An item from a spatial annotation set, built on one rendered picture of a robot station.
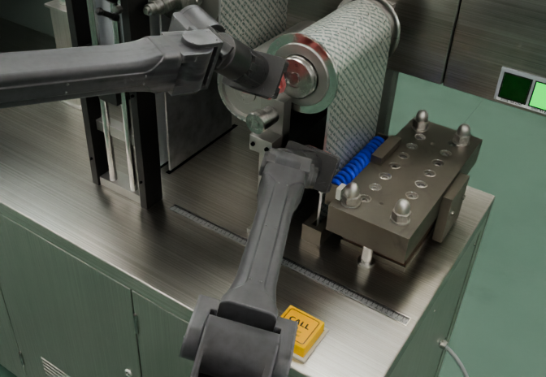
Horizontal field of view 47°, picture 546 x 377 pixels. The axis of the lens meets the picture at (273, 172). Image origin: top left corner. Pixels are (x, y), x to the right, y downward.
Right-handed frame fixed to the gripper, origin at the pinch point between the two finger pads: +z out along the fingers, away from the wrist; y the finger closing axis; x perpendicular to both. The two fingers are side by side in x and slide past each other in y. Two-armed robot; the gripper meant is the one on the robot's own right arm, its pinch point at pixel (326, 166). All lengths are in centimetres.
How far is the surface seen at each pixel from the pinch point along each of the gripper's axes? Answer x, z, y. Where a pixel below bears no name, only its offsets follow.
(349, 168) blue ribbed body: 0.7, 5.8, 2.5
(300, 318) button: -24.1, -12.9, 9.5
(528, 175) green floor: 5, 219, 17
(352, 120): 9.7, 4.1, 0.3
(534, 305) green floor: -38, 146, 41
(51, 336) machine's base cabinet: -67, 7, -58
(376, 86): 17.4, 10.8, 0.3
